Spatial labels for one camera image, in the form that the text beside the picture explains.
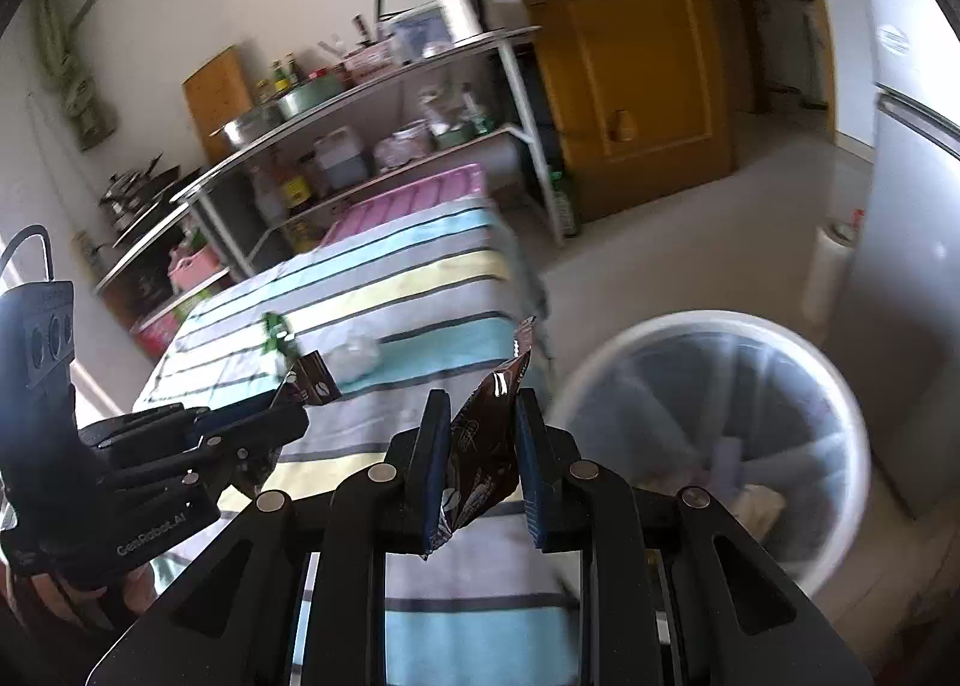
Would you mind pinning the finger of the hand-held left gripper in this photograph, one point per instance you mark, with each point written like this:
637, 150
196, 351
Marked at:
225, 446
150, 424

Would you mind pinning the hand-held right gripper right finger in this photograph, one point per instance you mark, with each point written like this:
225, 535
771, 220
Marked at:
531, 468

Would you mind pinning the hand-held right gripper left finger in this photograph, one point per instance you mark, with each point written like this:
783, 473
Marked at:
433, 461

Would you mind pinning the brown snack wrapper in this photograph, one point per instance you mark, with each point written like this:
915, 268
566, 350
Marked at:
487, 431

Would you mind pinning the small brown wrapper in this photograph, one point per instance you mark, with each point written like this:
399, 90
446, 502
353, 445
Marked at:
319, 379

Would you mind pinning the white waste bin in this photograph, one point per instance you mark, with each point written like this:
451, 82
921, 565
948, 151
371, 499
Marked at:
720, 322

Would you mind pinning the person's left hand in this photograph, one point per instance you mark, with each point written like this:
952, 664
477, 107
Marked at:
139, 588

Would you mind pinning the colourful cardboard box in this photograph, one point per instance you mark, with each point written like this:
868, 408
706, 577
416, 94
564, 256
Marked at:
176, 322

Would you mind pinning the green snack wrapper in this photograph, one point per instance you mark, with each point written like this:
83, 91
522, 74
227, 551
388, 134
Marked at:
279, 337

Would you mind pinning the black cooking pot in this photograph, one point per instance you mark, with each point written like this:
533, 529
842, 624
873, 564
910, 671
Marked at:
146, 285

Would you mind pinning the pink plastic basket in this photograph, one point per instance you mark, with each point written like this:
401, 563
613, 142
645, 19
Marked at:
193, 271

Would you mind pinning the low metal shelf rack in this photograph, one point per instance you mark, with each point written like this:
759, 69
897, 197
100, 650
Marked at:
150, 247

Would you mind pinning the power strip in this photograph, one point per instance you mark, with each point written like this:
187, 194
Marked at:
88, 251

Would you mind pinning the striped bed sheet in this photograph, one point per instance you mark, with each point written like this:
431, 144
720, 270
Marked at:
420, 266

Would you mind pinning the stack of dark pans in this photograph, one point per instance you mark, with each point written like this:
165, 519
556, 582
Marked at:
142, 195

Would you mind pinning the clear plastic oil bottle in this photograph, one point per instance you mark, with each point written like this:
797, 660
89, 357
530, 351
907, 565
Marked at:
268, 195

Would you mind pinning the pink plastic tray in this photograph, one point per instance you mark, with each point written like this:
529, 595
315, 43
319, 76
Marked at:
405, 202

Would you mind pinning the dark bottle yellow label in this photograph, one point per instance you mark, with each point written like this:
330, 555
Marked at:
296, 191

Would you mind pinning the translucent plastic jug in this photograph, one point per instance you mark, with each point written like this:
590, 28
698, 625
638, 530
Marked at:
340, 161

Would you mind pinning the steel basin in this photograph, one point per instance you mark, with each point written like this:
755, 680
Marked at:
244, 129

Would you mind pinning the white plastic bag bundle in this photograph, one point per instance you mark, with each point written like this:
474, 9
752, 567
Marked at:
403, 146

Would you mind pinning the green bowl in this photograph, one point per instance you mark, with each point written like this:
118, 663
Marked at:
452, 133

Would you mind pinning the wooden cutting board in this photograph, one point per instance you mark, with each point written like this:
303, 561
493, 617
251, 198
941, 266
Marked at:
217, 101

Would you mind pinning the tall metal shelf rack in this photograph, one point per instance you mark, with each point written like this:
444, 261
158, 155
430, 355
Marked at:
523, 125

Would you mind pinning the green spray bottle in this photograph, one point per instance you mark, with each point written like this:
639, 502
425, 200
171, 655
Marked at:
478, 112

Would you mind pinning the hanging pale green cloth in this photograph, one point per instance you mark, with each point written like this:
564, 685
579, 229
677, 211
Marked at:
79, 79

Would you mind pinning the white paper towel roll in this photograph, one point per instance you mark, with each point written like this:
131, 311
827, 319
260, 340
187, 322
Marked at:
829, 270

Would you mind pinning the green metal basin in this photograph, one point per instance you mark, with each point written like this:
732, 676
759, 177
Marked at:
309, 95

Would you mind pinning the green glass sauce bottle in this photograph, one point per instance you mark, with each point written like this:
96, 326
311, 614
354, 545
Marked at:
279, 77

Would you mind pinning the dark sauce bottle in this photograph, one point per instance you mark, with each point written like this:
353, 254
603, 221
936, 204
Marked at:
292, 70

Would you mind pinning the pink utensil holder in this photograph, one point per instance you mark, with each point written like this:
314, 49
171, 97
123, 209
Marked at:
367, 65

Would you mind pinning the yellow wooden door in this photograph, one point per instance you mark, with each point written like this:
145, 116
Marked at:
637, 71

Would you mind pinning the clear plastic storage box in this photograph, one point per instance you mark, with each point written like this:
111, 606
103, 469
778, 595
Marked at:
418, 34

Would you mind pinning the bundle of kitchen utensils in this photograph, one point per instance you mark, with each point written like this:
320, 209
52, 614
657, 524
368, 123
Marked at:
367, 26

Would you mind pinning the white electric kettle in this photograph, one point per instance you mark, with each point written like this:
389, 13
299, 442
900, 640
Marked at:
459, 19

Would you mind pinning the silver refrigerator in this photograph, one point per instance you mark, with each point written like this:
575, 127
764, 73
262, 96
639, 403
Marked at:
915, 244

